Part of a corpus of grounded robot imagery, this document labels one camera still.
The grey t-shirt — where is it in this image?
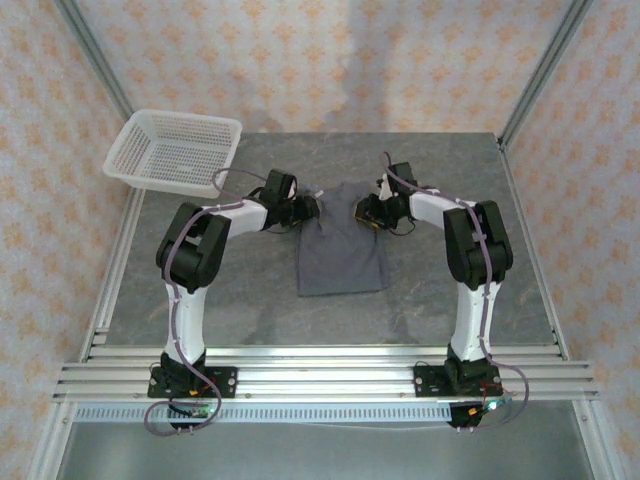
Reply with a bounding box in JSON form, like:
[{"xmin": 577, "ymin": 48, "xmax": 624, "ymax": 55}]
[{"xmin": 295, "ymin": 182, "xmax": 391, "ymax": 298}]

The white perforated plastic basket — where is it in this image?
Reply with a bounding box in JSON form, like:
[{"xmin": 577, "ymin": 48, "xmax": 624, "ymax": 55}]
[{"xmin": 102, "ymin": 108, "xmax": 244, "ymax": 199}]

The small green circuit board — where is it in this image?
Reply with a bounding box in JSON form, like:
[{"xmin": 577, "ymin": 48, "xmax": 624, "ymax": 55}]
[
  {"xmin": 168, "ymin": 402, "xmax": 217, "ymax": 420},
  {"xmin": 469, "ymin": 397, "xmax": 514, "ymax": 416}
]

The grey metal lower panel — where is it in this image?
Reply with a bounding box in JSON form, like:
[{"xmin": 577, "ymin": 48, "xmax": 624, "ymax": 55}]
[{"xmin": 57, "ymin": 422, "xmax": 596, "ymax": 480}]

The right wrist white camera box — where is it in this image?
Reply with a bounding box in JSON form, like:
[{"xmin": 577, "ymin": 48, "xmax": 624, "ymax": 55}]
[{"xmin": 375, "ymin": 172, "xmax": 397, "ymax": 202}]

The aluminium side rail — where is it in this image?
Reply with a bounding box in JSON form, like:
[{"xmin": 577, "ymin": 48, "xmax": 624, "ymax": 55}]
[
  {"xmin": 499, "ymin": 144, "xmax": 570, "ymax": 360},
  {"xmin": 79, "ymin": 194, "xmax": 146, "ymax": 361}
]

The aluminium mounting rail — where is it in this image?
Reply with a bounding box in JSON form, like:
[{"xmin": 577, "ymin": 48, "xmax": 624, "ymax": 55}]
[{"xmin": 52, "ymin": 344, "xmax": 599, "ymax": 401}]

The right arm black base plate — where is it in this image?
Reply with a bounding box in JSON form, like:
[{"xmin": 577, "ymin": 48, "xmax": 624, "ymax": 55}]
[{"xmin": 413, "ymin": 363, "xmax": 501, "ymax": 399}]

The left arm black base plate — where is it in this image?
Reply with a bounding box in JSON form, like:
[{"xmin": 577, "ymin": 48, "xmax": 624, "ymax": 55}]
[{"xmin": 147, "ymin": 367, "xmax": 238, "ymax": 400}]

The grey slotted cable duct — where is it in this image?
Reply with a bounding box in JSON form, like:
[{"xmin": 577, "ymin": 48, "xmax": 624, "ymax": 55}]
[{"xmin": 74, "ymin": 403, "xmax": 454, "ymax": 425}]

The aluminium frame post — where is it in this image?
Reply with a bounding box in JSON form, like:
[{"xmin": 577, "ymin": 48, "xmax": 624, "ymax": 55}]
[
  {"xmin": 499, "ymin": 0, "xmax": 594, "ymax": 149},
  {"xmin": 54, "ymin": 0, "xmax": 134, "ymax": 119}
]

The aluminium frame leg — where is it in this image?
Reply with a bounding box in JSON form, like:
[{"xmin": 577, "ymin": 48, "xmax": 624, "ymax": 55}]
[
  {"xmin": 29, "ymin": 399, "xmax": 77, "ymax": 480},
  {"xmin": 572, "ymin": 399, "xmax": 629, "ymax": 480}
]

